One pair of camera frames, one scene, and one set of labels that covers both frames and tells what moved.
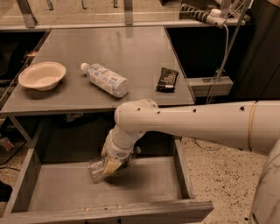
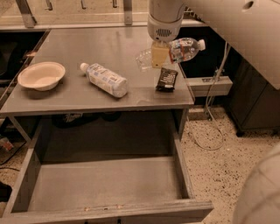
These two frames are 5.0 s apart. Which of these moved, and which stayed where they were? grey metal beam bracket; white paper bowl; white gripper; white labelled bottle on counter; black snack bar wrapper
Moved: white gripper
Stayed: white labelled bottle on counter; black snack bar wrapper; grey metal beam bracket; white paper bowl
